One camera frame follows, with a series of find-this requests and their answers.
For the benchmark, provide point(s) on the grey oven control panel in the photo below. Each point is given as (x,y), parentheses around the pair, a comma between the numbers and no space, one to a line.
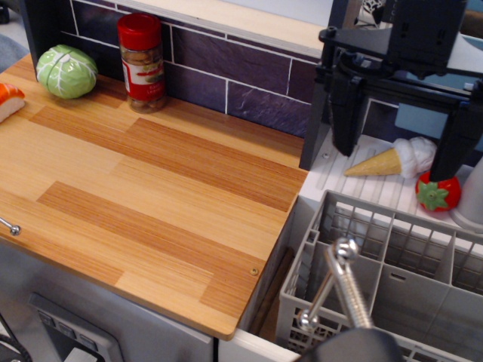
(74,338)

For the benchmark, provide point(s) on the red toy tomato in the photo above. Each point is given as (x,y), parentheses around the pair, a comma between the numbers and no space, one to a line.
(437,196)

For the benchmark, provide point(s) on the green toy cabbage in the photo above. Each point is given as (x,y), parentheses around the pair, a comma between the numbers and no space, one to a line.
(66,72)

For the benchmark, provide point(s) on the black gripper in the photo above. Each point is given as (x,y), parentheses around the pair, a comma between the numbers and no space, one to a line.
(392,64)

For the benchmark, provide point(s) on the salmon sushi toy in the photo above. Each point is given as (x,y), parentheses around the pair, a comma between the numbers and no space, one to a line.
(12,100)

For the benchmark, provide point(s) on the grey plastic drying rack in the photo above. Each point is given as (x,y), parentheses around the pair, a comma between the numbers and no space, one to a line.
(421,280)

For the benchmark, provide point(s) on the red lid spice jar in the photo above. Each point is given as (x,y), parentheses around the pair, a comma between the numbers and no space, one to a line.
(140,42)

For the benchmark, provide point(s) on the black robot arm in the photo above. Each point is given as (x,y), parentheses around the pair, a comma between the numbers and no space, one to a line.
(415,13)

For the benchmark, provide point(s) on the small chrome knob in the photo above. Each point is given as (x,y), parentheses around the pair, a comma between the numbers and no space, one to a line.
(14,230)

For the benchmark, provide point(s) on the grey faucet base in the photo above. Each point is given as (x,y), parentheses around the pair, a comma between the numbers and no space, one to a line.
(468,213)

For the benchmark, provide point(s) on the toy ice cream cone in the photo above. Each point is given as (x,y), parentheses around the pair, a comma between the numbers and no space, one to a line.
(406,158)

